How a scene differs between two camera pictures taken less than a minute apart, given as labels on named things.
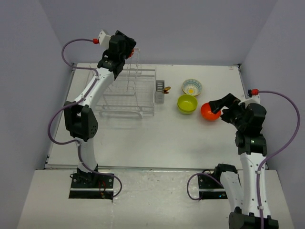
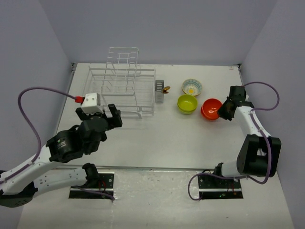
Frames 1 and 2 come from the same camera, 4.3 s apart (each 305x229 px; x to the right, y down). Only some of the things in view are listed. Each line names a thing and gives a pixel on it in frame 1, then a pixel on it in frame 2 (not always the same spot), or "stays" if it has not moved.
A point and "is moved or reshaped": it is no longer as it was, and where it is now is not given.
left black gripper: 129,44 to 116,121
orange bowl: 132,53 is moved or reshaped
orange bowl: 207,113 stays
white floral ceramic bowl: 194,91 stays
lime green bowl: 187,103 stays
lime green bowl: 187,112 stays
